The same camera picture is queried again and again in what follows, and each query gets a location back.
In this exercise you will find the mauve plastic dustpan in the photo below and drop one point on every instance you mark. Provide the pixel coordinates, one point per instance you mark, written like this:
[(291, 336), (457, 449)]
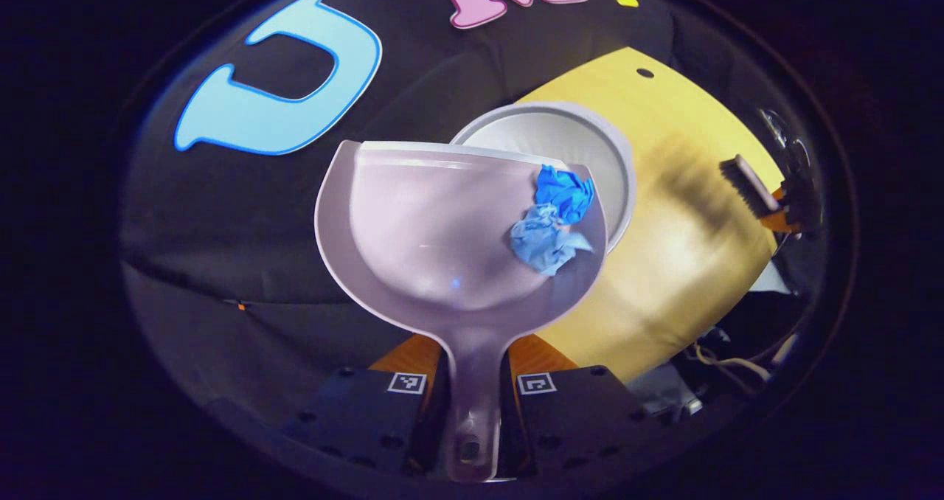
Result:
[(420, 227)]

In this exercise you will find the dark blue paper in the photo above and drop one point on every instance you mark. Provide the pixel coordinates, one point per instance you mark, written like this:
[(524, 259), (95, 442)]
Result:
[(564, 190)]

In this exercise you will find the white ribbed garbage bin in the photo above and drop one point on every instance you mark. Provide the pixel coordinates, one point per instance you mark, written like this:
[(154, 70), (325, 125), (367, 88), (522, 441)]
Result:
[(560, 135)]

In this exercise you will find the small mauve broom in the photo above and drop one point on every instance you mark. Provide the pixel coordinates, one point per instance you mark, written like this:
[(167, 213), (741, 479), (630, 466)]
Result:
[(748, 183)]

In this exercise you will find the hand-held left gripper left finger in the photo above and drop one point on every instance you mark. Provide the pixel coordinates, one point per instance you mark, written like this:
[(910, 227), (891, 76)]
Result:
[(354, 419)]

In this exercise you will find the grey box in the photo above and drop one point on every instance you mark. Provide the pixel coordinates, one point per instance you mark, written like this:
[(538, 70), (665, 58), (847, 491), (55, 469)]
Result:
[(664, 393)]

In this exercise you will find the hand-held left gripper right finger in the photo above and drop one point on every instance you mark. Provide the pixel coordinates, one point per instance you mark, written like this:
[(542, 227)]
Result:
[(582, 419)]

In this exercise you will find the light blue paper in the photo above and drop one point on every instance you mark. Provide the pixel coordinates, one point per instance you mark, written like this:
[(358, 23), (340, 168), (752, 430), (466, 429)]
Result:
[(546, 245)]

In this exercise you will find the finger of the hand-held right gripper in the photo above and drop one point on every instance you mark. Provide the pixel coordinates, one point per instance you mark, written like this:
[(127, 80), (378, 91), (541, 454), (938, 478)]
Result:
[(782, 216)]

